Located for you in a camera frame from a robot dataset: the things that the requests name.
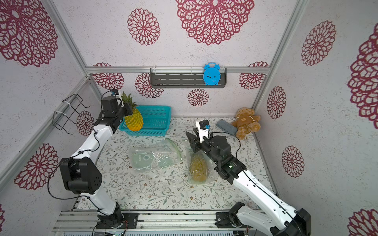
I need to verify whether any metal base rail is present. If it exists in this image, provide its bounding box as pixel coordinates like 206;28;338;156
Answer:
51;209;302;236

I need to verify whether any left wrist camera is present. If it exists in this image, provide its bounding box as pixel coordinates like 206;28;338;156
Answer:
110;89;120;97

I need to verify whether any zip-top bag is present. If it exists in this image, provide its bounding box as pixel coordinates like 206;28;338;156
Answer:
129;138;183;172
186;147;218;185

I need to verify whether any grey sponge block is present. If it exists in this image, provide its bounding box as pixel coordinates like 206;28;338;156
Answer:
216;119;238;136

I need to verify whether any grey wall shelf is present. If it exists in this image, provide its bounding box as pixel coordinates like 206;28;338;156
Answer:
150;68;227;89

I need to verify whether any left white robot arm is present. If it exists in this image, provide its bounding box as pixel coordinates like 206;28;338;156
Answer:
58;89;133;229

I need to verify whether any greenish pineapple in bag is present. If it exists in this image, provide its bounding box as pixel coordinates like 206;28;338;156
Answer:
189;153;208;183

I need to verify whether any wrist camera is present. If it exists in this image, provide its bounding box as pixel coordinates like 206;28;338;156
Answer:
110;89;120;97
196;120;210;143

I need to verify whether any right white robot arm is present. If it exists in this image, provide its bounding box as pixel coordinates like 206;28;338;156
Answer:
186;131;312;236

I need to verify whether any blue alarm clock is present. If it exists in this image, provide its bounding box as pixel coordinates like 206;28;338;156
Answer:
203;63;221;86

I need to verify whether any teal plastic basket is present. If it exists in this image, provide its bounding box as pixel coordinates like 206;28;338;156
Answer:
119;106;171;136

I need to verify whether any brown teddy bear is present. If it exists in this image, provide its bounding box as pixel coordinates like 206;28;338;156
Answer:
231;108;261;140

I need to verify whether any black wire rack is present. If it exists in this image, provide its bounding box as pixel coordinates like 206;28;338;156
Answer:
52;93;90;135

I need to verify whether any yellow pineapple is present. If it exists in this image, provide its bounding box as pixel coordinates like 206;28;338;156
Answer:
121;92;144;132

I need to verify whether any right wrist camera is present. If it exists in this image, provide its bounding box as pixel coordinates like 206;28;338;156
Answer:
196;120;210;143

